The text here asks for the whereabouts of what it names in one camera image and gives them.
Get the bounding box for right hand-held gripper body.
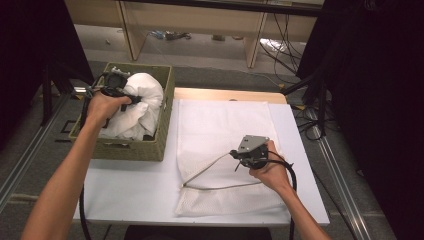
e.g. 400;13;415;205
236;134;271;169

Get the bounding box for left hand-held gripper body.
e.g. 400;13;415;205
99;66;132;98

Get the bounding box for white garment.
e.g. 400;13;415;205
98;72;165;141

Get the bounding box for white cloth sheet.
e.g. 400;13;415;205
174;99;291;218

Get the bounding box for green woven basket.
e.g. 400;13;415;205
68;62;176;163

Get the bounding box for person's left hand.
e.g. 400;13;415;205
85;91;133;130

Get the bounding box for person's right hand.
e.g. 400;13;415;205
248;139;295;195

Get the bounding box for blue green floor object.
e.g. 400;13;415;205
147;30;193;42

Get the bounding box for black stand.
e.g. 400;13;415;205
281;74;329;138
39;63;75;128

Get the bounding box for black curtain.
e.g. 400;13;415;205
295;0;424;240
0;0;95;151

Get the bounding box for beige wooden desk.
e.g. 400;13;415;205
64;0;326;69

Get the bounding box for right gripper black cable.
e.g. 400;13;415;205
264;150;298;240

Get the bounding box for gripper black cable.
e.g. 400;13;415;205
78;73;108;240
264;150;298;240

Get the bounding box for black floor cable bundle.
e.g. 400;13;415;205
294;104;326;142

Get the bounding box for metal floor rail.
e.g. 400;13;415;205
313;134;398;240
0;87;96;214

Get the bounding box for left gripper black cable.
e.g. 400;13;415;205
78;73;108;240

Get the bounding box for black hanging cables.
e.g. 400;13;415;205
259;13;301;76

